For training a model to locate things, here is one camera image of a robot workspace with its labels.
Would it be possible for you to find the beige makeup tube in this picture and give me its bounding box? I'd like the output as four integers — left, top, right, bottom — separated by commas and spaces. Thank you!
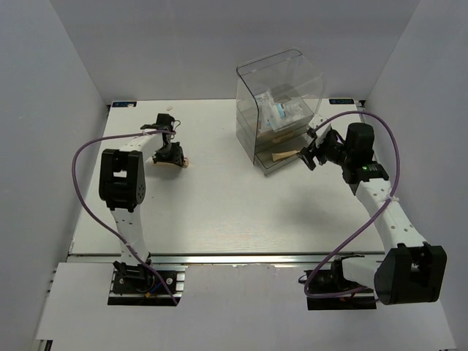
153, 157, 189, 169

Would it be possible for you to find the beige rose-gold lipstick pen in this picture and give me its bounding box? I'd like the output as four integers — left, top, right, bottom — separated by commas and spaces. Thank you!
271, 150, 299, 162

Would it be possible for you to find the white blue sachet packet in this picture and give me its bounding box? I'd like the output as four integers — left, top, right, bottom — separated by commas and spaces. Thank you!
255, 91, 283, 132

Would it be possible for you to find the clear acrylic organizer box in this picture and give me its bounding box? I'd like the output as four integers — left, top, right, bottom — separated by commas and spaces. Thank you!
235, 48, 326, 176

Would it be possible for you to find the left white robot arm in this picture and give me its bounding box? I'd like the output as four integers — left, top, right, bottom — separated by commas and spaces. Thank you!
99, 113, 187, 292

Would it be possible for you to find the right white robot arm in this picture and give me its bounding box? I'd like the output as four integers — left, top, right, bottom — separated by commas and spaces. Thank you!
300, 122, 448, 305

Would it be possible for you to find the right blue table label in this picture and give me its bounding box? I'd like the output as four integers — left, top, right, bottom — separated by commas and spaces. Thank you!
328, 98, 355, 105

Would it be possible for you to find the blue table label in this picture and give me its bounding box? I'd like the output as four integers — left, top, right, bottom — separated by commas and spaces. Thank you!
328, 98, 355, 105
111, 101, 137, 108

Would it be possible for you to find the left blue table label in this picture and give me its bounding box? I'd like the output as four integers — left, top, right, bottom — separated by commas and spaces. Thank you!
111, 101, 137, 108

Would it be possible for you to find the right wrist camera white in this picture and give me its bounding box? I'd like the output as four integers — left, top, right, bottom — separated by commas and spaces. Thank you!
307, 113, 332, 147

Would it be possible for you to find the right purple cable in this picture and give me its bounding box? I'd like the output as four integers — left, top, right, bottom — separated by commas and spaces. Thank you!
303, 111, 400, 303

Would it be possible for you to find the aluminium rail front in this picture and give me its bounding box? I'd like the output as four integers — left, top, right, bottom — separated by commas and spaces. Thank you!
67, 251, 385, 266

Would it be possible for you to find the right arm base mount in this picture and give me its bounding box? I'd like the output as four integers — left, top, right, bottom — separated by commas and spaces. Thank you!
306, 254, 377, 311

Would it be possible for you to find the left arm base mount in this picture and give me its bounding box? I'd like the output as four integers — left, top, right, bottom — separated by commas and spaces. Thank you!
107, 260, 184, 306

